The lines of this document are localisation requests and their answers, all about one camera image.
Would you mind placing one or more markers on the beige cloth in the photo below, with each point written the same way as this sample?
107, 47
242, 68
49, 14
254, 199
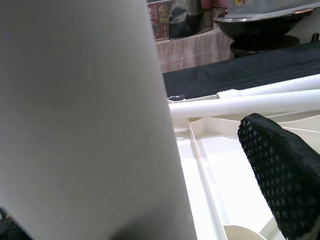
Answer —
192, 50

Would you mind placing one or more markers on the black bag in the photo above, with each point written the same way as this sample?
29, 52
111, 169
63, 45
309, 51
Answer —
185, 22

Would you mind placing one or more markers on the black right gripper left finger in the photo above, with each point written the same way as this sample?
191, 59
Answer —
10, 228

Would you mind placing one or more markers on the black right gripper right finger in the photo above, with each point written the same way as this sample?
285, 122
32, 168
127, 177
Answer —
282, 175

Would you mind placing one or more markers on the black tablecloth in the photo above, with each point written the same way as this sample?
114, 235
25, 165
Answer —
237, 70

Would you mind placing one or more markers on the red printed box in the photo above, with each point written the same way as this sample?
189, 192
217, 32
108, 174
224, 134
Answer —
160, 20

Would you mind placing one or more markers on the black round bowl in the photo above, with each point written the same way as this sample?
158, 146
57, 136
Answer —
260, 30

